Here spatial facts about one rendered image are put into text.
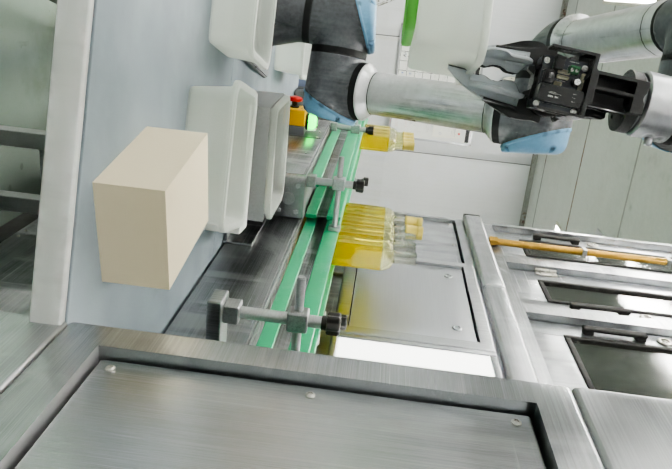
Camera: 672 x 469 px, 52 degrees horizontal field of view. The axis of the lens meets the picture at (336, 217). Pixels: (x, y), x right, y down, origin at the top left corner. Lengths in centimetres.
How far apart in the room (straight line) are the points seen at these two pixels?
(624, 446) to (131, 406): 41
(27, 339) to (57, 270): 7
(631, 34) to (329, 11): 60
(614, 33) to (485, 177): 667
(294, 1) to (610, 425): 102
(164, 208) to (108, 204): 6
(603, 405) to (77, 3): 61
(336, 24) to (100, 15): 75
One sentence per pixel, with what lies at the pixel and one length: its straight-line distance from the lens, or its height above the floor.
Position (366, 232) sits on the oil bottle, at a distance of 156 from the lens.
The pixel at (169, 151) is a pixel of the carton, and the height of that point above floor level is 80.
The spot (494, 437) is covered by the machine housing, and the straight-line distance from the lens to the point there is 62.
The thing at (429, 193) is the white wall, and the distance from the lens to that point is 773.
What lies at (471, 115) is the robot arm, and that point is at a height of 119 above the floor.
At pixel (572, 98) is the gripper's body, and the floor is 123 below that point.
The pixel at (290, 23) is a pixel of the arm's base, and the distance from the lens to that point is 142.
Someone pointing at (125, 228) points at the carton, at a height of 78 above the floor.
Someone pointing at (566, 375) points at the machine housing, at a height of 148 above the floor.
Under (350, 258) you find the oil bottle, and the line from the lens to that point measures 151.
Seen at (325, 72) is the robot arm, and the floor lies 91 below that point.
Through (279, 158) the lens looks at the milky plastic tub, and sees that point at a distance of 145.
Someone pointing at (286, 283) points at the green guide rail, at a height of 90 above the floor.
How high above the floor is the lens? 103
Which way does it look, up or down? 3 degrees down
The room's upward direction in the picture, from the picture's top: 97 degrees clockwise
